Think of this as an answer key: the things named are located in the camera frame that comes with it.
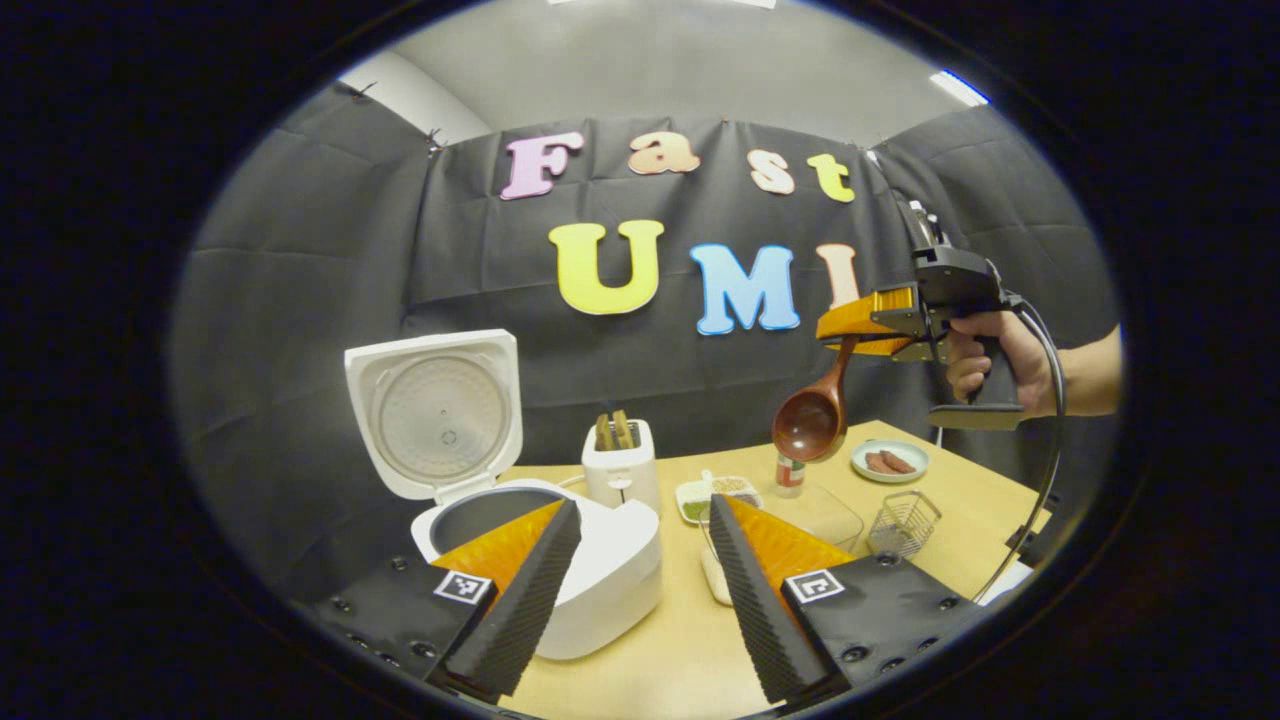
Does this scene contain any wire chopstick holder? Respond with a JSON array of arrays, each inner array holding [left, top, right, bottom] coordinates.
[[866, 490, 943, 559]]

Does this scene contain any white rice cooker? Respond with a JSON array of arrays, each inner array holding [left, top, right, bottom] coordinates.
[[344, 329, 664, 661]]

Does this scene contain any clear rice container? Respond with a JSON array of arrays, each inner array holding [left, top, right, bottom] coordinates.
[[700, 485, 866, 607]]

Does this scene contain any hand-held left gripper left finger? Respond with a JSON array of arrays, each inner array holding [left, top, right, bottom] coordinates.
[[300, 500, 583, 701]]

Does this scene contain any green plate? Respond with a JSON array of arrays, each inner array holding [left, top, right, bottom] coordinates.
[[851, 439, 930, 485]]

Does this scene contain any white divided grain tray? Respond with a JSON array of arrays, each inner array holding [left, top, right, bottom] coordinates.
[[676, 470, 763, 525]]

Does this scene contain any small ceiling light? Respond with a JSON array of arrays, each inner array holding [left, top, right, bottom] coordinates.
[[930, 70, 991, 107]]

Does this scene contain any brown wooden spoon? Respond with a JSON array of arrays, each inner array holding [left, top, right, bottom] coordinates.
[[771, 335, 861, 464]]

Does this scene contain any white toaster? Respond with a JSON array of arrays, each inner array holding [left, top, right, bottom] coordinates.
[[581, 418, 661, 514]]

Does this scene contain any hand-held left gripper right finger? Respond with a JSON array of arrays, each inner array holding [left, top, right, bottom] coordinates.
[[708, 493, 986, 706]]

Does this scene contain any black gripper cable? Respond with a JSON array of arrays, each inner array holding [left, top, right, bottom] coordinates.
[[975, 300, 1067, 601]]

